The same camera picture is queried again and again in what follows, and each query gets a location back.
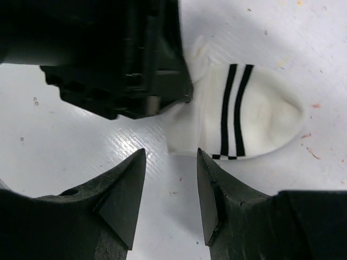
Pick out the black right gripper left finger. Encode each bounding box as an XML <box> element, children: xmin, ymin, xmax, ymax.
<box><xmin>1</xmin><ymin>149</ymin><xmax>146</xmax><ymax>259</ymax></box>

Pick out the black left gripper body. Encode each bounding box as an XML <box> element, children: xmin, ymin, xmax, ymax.
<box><xmin>1</xmin><ymin>1</ymin><xmax>151</xmax><ymax>119</ymax></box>

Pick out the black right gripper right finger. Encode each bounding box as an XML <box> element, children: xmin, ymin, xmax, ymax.
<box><xmin>197</xmin><ymin>149</ymin><xmax>346</xmax><ymax>259</ymax></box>

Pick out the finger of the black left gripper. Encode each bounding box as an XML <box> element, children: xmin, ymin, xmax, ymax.
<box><xmin>119</xmin><ymin>1</ymin><xmax>193</xmax><ymax>119</ymax></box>

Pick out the white sock with black stripes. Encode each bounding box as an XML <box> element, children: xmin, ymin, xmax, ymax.
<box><xmin>164</xmin><ymin>37</ymin><xmax>307</xmax><ymax>160</ymax></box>

